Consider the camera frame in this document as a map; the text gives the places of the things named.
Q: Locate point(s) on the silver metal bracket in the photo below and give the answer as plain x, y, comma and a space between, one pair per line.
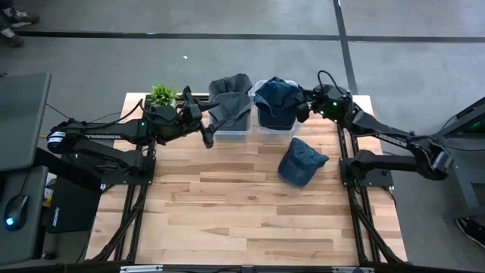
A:
352, 270
141, 268

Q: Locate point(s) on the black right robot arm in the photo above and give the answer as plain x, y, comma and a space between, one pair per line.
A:
394, 136

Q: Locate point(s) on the black desk beam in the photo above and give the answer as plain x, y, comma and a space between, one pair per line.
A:
57, 163

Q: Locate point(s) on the clear plastic bin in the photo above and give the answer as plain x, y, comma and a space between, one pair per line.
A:
278, 135
231, 135

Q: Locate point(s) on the black side table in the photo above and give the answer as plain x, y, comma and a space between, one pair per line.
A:
470, 182

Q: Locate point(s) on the grey denim baseball cap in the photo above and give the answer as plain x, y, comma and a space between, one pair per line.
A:
231, 83
235, 106

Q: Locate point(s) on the black aluminium table frame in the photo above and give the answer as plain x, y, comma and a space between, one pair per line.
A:
340, 146

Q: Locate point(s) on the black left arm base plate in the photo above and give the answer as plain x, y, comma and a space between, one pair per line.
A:
125, 179

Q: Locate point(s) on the grey desk panel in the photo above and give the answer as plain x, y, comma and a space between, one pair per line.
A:
22, 246
22, 113

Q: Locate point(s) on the green plant in white pot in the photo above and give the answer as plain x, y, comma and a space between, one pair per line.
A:
163, 95

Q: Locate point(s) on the black Trossen box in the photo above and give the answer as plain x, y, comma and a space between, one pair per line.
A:
76, 208

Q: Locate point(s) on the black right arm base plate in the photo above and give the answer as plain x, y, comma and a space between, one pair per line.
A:
373, 181

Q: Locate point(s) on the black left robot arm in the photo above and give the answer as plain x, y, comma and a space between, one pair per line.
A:
106, 134

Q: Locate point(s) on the person's shoe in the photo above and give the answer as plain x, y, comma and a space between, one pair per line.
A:
22, 17
473, 231
11, 37

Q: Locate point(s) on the black computer mouse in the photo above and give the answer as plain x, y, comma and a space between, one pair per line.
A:
16, 212

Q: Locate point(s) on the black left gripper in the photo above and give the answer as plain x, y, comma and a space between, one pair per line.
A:
174, 123

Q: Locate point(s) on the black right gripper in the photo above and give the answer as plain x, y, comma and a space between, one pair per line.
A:
319, 104

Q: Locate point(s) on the blue denim baseball cap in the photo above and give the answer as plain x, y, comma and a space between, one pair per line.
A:
301, 165

